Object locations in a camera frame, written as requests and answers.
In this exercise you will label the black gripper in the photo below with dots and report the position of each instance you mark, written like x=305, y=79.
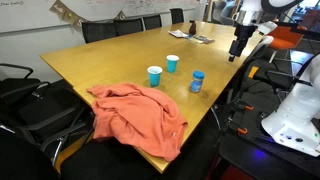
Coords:
x=243, y=34

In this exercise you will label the blue bottle lid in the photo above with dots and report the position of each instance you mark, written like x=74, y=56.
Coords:
x=198, y=74

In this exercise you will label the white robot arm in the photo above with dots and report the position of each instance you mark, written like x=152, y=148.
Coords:
x=248, y=20

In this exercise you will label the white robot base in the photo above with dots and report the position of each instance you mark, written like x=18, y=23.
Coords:
x=291, y=124

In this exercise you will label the brown bottle on table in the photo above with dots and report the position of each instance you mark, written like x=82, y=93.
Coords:
x=192, y=29

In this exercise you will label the orange armchair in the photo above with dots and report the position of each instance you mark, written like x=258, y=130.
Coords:
x=283, y=39

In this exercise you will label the far blue paper cup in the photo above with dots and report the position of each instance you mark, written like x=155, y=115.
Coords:
x=172, y=61

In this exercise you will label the blue paper cup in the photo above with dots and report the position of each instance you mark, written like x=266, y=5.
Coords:
x=154, y=75
x=172, y=61

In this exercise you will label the black chair table end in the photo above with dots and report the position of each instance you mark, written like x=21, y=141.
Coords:
x=177, y=15

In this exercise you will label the near blue paper cup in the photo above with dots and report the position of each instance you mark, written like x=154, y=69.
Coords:
x=154, y=75

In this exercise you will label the black chair far right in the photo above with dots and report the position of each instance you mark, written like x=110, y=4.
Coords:
x=152, y=22

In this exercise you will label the black robot cart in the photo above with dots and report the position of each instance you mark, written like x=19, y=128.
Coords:
x=249, y=153

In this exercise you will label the black chair far middle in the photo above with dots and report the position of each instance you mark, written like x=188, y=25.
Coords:
x=124, y=27

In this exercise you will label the orange cloth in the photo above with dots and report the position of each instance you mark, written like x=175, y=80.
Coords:
x=139, y=116

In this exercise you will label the black chair far left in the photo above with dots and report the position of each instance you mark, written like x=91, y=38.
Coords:
x=98, y=31

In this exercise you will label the black office chair near left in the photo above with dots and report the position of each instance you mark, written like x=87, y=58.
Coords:
x=42, y=115

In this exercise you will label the black chair foreground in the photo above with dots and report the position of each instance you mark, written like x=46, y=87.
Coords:
x=20, y=160

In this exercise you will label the paper banner on wall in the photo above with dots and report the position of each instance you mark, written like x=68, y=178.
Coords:
x=75, y=12

